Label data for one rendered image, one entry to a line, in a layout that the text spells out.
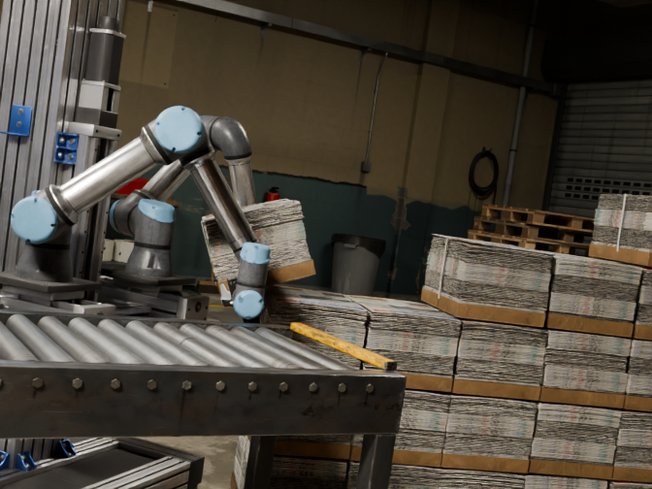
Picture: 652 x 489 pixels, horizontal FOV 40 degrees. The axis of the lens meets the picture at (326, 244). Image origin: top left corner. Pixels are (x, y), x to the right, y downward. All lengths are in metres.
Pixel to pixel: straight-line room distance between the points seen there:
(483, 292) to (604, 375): 0.50
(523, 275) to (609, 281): 0.29
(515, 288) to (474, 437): 0.47
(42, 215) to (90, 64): 0.61
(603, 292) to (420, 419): 0.70
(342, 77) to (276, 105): 0.90
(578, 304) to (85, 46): 1.68
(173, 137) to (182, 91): 7.17
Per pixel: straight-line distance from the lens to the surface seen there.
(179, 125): 2.28
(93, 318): 2.09
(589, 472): 3.06
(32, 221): 2.33
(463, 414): 2.82
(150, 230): 2.87
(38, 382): 1.56
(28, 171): 2.75
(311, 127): 10.06
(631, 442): 3.10
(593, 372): 2.98
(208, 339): 2.01
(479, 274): 2.77
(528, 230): 9.02
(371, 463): 1.88
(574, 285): 2.90
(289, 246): 2.64
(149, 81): 9.33
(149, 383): 1.61
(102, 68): 2.74
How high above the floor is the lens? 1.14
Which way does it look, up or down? 3 degrees down
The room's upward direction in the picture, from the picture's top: 8 degrees clockwise
